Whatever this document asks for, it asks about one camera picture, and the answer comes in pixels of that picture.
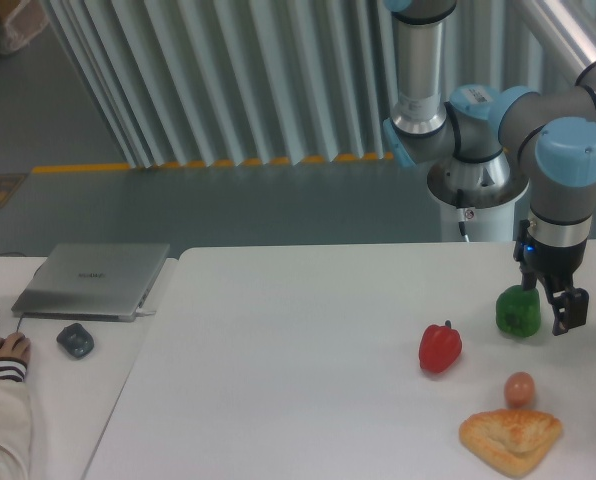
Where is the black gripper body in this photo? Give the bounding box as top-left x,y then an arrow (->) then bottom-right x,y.
514,220 -> 587,291

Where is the red bell pepper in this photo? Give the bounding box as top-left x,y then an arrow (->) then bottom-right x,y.
418,320 -> 462,374

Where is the white striped sleeve forearm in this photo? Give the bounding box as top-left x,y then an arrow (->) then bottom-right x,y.
0,358 -> 32,479

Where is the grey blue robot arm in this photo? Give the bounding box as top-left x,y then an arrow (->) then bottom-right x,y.
383,1 -> 596,335

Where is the person's hand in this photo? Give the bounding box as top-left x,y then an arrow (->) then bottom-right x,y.
0,332 -> 31,366

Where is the green bell pepper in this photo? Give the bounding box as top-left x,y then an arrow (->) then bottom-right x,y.
495,285 -> 541,338

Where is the brown egg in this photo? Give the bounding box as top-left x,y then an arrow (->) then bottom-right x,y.
504,372 -> 536,408

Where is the triangular golden bread pastry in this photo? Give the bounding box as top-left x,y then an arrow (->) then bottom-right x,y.
459,409 -> 563,478

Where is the silver closed laptop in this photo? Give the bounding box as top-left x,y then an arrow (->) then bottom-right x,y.
12,243 -> 170,322

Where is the dark grey small device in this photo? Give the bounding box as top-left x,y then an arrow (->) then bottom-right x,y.
56,323 -> 95,360

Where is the white side desk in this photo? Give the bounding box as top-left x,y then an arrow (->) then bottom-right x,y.
0,256 -> 177,479

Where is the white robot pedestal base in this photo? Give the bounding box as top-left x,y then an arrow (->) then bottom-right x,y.
427,153 -> 528,242

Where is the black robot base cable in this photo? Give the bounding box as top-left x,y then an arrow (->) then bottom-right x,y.
455,188 -> 472,244

